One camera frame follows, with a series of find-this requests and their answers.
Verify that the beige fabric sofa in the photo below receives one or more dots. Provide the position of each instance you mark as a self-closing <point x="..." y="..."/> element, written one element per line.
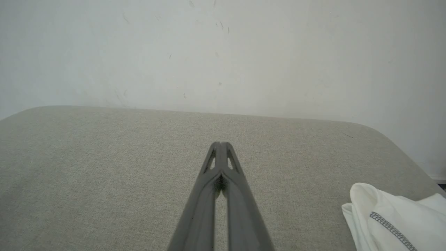
<point x="139" y="174"/>

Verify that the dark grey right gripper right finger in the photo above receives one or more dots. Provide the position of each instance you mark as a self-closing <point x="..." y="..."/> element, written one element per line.
<point x="244" y="216"/>

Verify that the white garment with grey stitching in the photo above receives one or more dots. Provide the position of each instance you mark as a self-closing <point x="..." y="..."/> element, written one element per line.
<point x="390" y="216"/>

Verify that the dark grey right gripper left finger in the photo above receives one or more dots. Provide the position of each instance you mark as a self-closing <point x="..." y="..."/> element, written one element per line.
<point x="198" y="212"/>

